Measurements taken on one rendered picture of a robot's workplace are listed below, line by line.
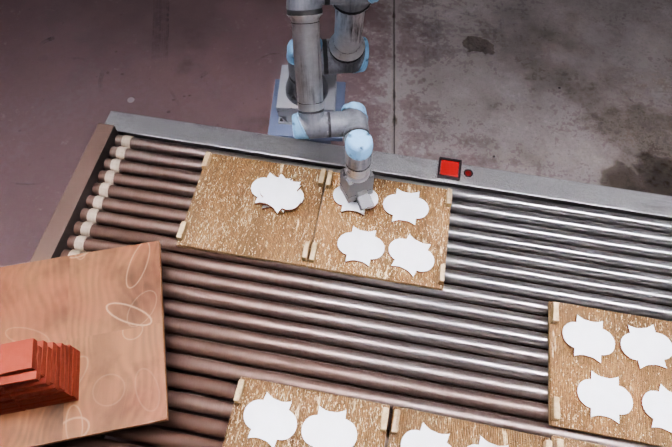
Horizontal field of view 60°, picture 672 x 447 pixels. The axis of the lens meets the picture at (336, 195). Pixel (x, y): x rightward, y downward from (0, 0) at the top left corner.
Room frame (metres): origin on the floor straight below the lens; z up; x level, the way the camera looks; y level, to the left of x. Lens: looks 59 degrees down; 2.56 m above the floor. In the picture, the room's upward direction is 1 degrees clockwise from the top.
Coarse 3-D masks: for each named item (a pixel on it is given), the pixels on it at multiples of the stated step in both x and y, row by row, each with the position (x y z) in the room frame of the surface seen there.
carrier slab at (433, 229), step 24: (384, 192) 0.99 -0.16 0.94; (408, 192) 0.99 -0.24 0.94; (432, 192) 0.99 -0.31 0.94; (336, 216) 0.90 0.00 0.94; (360, 216) 0.90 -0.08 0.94; (384, 216) 0.90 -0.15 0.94; (432, 216) 0.91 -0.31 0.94; (336, 240) 0.82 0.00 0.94; (384, 240) 0.82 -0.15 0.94; (432, 240) 0.82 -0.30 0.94; (312, 264) 0.73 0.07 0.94; (336, 264) 0.74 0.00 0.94; (360, 264) 0.74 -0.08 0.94; (384, 264) 0.74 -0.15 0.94; (432, 288) 0.67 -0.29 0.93
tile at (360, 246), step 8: (352, 232) 0.84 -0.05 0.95; (360, 232) 0.84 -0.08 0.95; (368, 232) 0.84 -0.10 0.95; (344, 240) 0.81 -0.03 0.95; (352, 240) 0.81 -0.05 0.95; (360, 240) 0.81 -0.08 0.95; (368, 240) 0.81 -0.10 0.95; (376, 240) 0.81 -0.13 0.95; (344, 248) 0.78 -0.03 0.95; (352, 248) 0.78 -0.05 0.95; (360, 248) 0.78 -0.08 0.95; (368, 248) 0.79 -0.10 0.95; (376, 248) 0.79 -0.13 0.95; (384, 248) 0.79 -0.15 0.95; (352, 256) 0.76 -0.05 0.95; (360, 256) 0.76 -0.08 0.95; (368, 256) 0.76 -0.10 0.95; (376, 256) 0.76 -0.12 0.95; (368, 264) 0.73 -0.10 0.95
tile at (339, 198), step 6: (336, 192) 0.98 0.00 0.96; (336, 198) 0.95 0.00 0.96; (342, 198) 0.96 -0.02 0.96; (372, 198) 0.96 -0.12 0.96; (342, 204) 0.93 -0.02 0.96; (348, 204) 0.93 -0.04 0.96; (354, 204) 0.93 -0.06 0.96; (342, 210) 0.91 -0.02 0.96; (348, 210) 0.91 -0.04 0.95; (354, 210) 0.91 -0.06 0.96
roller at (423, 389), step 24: (168, 336) 0.51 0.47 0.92; (240, 360) 0.45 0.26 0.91; (264, 360) 0.45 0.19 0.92; (288, 360) 0.45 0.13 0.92; (360, 384) 0.39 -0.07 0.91; (384, 384) 0.39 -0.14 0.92; (408, 384) 0.39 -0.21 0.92; (432, 384) 0.39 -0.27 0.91; (504, 408) 0.33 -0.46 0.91; (528, 408) 0.33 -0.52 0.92
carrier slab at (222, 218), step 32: (224, 160) 1.11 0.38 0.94; (256, 160) 1.11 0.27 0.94; (224, 192) 0.98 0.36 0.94; (320, 192) 0.99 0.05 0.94; (192, 224) 0.87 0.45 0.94; (224, 224) 0.87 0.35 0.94; (256, 224) 0.87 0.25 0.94; (288, 224) 0.87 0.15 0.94; (256, 256) 0.76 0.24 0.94; (288, 256) 0.76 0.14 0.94
